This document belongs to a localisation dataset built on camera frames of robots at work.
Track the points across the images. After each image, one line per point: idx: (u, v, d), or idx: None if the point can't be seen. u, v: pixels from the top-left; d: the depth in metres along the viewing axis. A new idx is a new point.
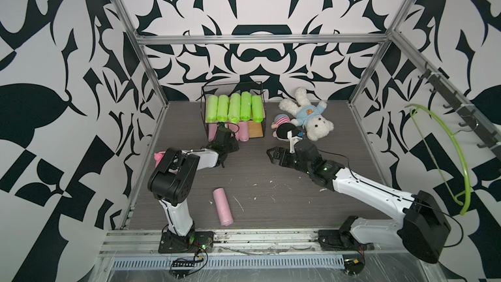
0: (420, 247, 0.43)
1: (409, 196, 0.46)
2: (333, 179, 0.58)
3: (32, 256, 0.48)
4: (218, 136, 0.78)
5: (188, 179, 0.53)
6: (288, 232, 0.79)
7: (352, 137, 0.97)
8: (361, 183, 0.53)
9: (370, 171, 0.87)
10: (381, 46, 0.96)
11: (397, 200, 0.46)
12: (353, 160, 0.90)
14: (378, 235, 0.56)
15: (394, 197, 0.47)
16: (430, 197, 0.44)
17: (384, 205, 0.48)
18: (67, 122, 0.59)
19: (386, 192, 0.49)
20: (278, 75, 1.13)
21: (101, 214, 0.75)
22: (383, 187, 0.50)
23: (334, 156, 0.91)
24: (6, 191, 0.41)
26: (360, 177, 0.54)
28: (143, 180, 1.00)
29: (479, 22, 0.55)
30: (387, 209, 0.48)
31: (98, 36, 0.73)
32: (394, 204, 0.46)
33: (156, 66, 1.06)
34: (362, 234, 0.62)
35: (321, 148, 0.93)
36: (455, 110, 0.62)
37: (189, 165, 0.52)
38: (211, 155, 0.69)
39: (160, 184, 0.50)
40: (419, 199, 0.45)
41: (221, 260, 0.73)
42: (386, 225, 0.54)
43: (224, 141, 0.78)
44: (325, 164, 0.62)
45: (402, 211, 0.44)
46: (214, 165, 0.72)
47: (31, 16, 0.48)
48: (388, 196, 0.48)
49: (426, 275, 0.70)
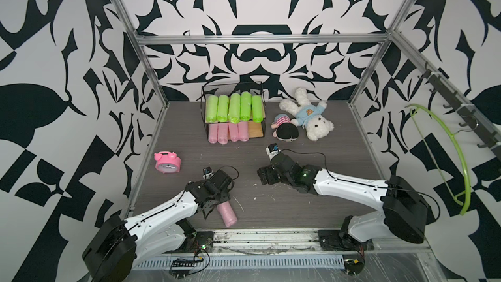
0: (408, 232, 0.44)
1: (383, 183, 0.48)
2: (314, 183, 0.58)
3: (32, 256, 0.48)
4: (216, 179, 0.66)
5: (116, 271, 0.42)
6: (288, 232, 0.79)
7: (336, 136, 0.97)
8: (339, 181, 0.54)
9: (344, 172, 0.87)
10: (381, 46, 0.96)
11: (374, 190, 0.48)
12: (330, 160, 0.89)
14: (370, 228, 0.57)
15: (370, 187, 0.49)
16: (402, 179, 0.46)
17: (364, 198, 0.50)
18: (67, 121, 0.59)
19: (363, 185, 0.50)
20: (278, 75, 1.13)
21: (100, 214, 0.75)
22: (359, 179, 0.52)
23: (310, 156, 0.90)
24: (6, 191, 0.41)
26: (337, 176, 0.55)
28: (143, 180, 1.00)
29: (479, 22, 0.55)
30: (367, 201, 0.49)
31: (98, 36, 0.73)
32: (372, 195, 0.47)
33: (156, 66, 1.06)
34: (359, 233, 0.62)
35: (297, 150, 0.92)
36: (455, 110, 0.62)
37: (119, 254, 0.40)
38: (188, 207, 0.55)
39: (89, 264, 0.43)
40: (392, 184, 0.48)
41: (221, 260, 0.73)
42: (375, 217, 0.55)
43: (218, 187, 0.65)
44: (304, 171, 0.63)
45: (380, 200, 0.46)
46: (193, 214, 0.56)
47: (31, 17, 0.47)
48: (365, 188, 0.49)
49: (426, 275, 0.70)
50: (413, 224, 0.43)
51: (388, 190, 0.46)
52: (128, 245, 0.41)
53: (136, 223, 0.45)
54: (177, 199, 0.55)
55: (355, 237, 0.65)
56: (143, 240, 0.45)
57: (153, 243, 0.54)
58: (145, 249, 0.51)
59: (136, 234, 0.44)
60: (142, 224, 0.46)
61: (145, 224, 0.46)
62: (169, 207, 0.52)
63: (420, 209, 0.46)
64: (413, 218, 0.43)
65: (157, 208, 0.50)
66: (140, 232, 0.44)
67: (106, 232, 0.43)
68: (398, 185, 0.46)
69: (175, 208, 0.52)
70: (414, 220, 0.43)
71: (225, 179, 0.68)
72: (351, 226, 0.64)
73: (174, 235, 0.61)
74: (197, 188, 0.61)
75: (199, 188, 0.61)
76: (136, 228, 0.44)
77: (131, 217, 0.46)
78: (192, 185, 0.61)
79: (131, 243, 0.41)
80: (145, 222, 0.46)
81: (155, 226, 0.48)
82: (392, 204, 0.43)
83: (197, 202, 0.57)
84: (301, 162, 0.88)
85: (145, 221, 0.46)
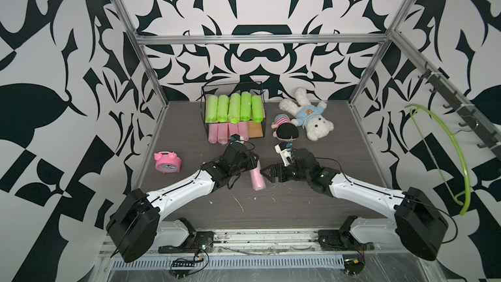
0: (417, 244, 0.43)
1: (400, 194, 0.48)
2: (331, 184, 0.60)
3: (32, 256, 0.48)
4: (227, 155, 0.63)
5: (139, 241, 0.42)
6: (288, 232, 0.79)
7: (348, 137, 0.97)
8: (355, 186, 0.55)
9: (357, 171, 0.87)
10: (381, 46, 0.96)
11: (389, 198, 0.48)
12: (345, 159, 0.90)
14: (379, 234, 0.56)
15: (385, 195, 0.49)
16: (421, 194, 0.45)
17: (376, 204, 0.50)
18: (67, 121, 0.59)
19: (379, 192, 0.50)
20: (278, 75, 1.13)
21: (101, 214, 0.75)
22: (376, 187, 0.52)
23: (325, 162, 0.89)
24: (6, 191, 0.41)
26: (353, 181, 0.56)
28: (142, 180, 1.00)
29: (479, 22, 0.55)
30: (381, 208, 0.49)
31: (98, 36, 0.73)
32: (386, 202, 0.47)
33: (156, 66, 1.06)
34: (361, 232, 0.62)
35: (314, 151, 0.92)
36: (455, 110, 0.62)
37: (143, 225, 0.41)
38: (205, 185, 0.56)
39: (115, 234, 0.43)
40: (409, 196, 0.47)
41: (221, 260, 0.73)
42: (386, 224, 0.54)
43: (231, 162, 0.63)
44: (322, 171, 0.65)
45: (394, 208, 0.46)
46: (210, 192, 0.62)
47: (31, 17, 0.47)
48: (380, 195, 0.49)
49: (426, 275, 0.70)
50: (426, 238, 0.42)
51: (403, 200, 0.46)
52: (151, 216, 0.42)
53: (158, 196, 0.46)
54: (194, 177, 0.55)
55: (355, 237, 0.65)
56: (166, 211, 0.47)
57: (167, 227, 0.56)
58: (162, 230, 0.53)
59: (158, 206, 0.44)
60: (164, 198, 0.47)
61: (166, 198, 0.47)
62: (188, 184, 0.52)
63: (438, 228, 0.44)
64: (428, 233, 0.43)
65: (177, 184, 0.51)
66: (162, 205, 0.45)
67: (128, 204, 0.44)
68: (417, 198, 0.45)
69: (194, 185, 0.53)
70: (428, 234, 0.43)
71: (235, 155, 0.64)
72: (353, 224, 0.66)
73: (181, 229, 0.62)
74: (212, 167, 0.61)
75: (214, 168, 0.61)
76: (158, 202, 0.45)
77: (152, 192, 0.47)
78: (208, 164, 0.62)
79: (154, 213, 0.42)
80: (167, 196, 0.47)
81: (175, 201, 0.49)
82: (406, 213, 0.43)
83: (212, 179, 0.57)
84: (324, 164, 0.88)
85: (166, 195, 0.47)
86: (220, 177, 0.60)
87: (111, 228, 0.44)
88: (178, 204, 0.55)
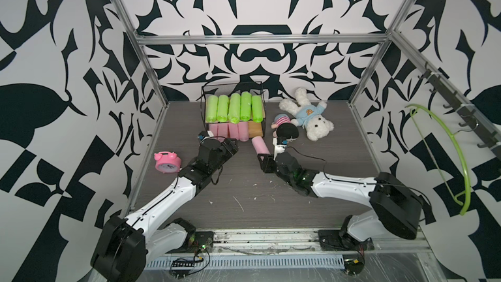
0: (398, 226, 0.45)
1: (372, 180, 0.50)
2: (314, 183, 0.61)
3: (32, 256, 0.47)
4: (201, 154, 0.61)
5: (132, 266, 0.41)
6: (288, 232, 0.79)
7: (349, 137, 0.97)
8: (333, 183, 0.57)
9: (358, 172, 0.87)
10: (381, 46, 0.96)
11: (363, 187, 0.50)
12: (345, 160, 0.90)
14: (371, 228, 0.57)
15: (361, 185, 0.51)
16: (390, 175, 0.48)
17: (355, 196, 0.52)
18: (67, 121, 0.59)
19: (354, 182, 0.52)
20: (278, 75, 1.13)
21: (101, 214, 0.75)
22: (351, 179, 0.54)
23: (307, 160, 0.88)
24: (6, 191, 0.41)
26: (332, 177, 0.58)
28: (143, 180, 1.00)
29: (479, 22, 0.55)
30: (359, 200, 0.52)
31: (98, 36, 0.73)
32: (362, 192, 0.49)
33: (156, 66, 1.06)
34: (358, 230, 0.62)
35: (313, 151, 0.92)
36: (455, 110, 0.62)
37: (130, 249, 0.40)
38: (186, 190, 0.55)
39: (102, 267, 0.41)
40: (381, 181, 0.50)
41: (222, 260, 0.73)
42: (372, 214, 0.56)
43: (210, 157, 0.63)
44: (304, 173, 0.67)
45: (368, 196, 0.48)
46: (192, 197, 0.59)
47: (32, 17, 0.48)
48: (355, 185, 0.52)
49: (426, 275, 0.70)
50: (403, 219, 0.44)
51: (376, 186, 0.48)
52: (137, 237, 0.41)
53: (139, 217, 0.45)
54: (173, 187, 0.54)
55: (353, 236, 0.65)
56: (150, 232, 0.46)
57: (160, 237, 0.55)
58: (154, 243, 0.51)
59: (141, 226, 0.43)
60: (145, 217, 0.45)
61: (147, 216, 0.45)
62: (167, 195, 0.51)
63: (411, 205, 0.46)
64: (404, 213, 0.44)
65: (156, 198, 0.50)
66: (145, 224, 0.44)
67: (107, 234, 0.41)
68: (389, 181, 0.47)
69: (175, 194, 0.52)
70: (404, 215, 0.44)
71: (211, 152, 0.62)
72: (350, 224, 0.65)
73: (175, 232, 0.61)
74: (190, 172, 0.60)
75: (192, 172, 0.60)
76: (139, 222, 0.44)
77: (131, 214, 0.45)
78: (184, 170, 0.60)
79: (139, 235, 0.41)
80: (147, 214, 0.46)
81: (158, 217, 0.47)
82: (379, 199, 0.45)
83: (194, 183, 0.57)
84: (306, 166, 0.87)
85: (147, 213, 0.46)
86: (201, 179, 0.59)
87: (96, 262, 0.42)
88: (162, 219, 0.49)
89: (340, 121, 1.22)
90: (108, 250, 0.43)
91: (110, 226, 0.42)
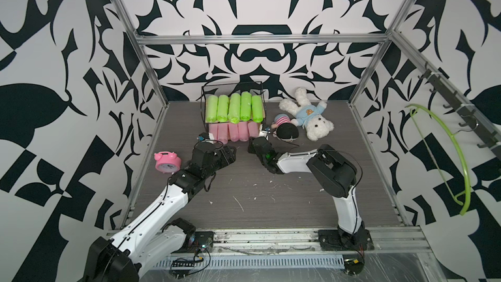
0: (333, 187, 0.54)
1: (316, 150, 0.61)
2: (278, 159, 0.73)
3: (32, 256, 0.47)
4: (195, 158, 0.59)
5: None
6: (288, 232, 0.79)
7: (349, 137, 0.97)
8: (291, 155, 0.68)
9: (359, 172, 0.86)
10: (381, 46, 0.96)
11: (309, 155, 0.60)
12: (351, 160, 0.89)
14: (349, 212, 0.60)
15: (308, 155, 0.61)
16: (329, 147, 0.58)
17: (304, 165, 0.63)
18: (66, 121, 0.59)
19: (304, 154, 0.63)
20: (278, 74, 1.13)
21: (100, 214, 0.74)
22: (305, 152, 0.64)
23: (281, 145, 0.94)
24: (6, 191, 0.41)
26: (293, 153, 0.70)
28: (143, 180, 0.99)
29: (479, 22, 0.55)
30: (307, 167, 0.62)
31: (98, 36, 0.73)
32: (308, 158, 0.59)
33: (156, 66, 1.06)
34: (344, 222, 0.65)
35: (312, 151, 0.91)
36: (455, 110, 0.62)
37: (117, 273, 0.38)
38: (177, 200, 0.52)
39: None
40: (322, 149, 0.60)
41: (221, 260, 0.73)
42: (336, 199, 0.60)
43: (203, 162, 0.61)
44: (275, 156, 0.78)
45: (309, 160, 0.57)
46: (187, 202, 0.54)
47: (31, 16, 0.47)
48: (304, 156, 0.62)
49: (426, 275, 0.70)
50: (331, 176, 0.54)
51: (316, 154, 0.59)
52: (124, 259, 0.39)
53: (125, 237, 0.43)
54: (162, 197, 0.51)
55: (344, 230, 0.67)
56: (138, 251, 0.44)
57: (156, 247, 0.54)
58: (150, 252, 0.51)
59: (128, 247, 0.41)
60: (132, 235, 0.43)
61: (135, 234, 0.44)
62: (156, 207, 0.49)
63: (345, 170, 0.55)
64: (334, 175, 0.54)
65: (143, 213, 0.47)
66: (132, 245, 0.42)
67: (92, 256, 0.40)
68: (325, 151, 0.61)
69: (164, 205, 0.50)
70: (332, 175, 0.54)
71: (203, 155, 0.59)
72: (339, 220, 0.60)
73: (174, 235, 0.61)
74: (181, 177, 0.57)
75: (184, 177, 0.57)
76: (126, 243, 0.42)
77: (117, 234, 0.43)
78: (175, 176, 0.57)
79: (126, 256, 0.40)
80: (136, 230, 0.44)
81: (147, 234, 0.46)
82: (314, 161, 0.55)
83: (185, 191, 0.54)
84: (278, 149, 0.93)
85: (134, 231, 0.44)
86: (194, 185, 0.57)
87: None
88: (151, 235, 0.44)
89: (341, 121, 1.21)
90: (98, 270, 0.42)
91: (96, 247, 0.40)
